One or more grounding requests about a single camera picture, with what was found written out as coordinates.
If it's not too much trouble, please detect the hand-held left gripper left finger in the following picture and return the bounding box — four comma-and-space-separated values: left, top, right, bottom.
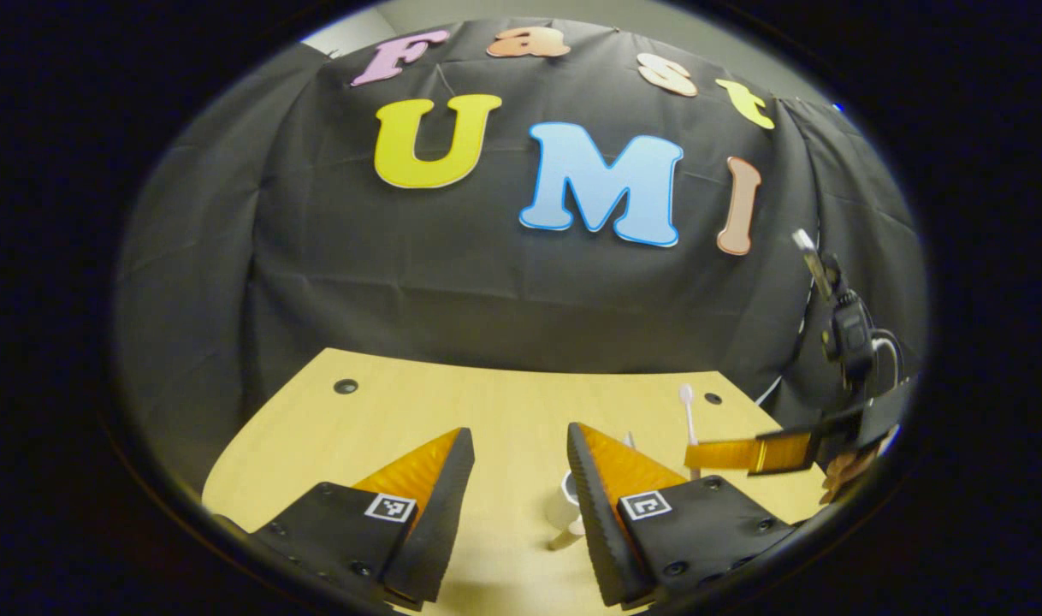
216, 426, 477, 612

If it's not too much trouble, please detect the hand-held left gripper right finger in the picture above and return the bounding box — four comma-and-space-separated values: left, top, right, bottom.
565, 421, 799, 610

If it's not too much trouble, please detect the white cup with wooden handle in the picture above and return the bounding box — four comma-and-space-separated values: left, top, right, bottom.
545, 468, 587, 551

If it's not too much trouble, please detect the white toothbrush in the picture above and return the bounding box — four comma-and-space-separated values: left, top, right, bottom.
678, 383, 702, 447

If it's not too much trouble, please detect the light wooden desktop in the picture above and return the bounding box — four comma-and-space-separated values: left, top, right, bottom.
201, 346, 830, 616

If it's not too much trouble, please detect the black backdrop cloth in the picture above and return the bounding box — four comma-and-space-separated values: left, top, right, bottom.
115, 17, 928, 489

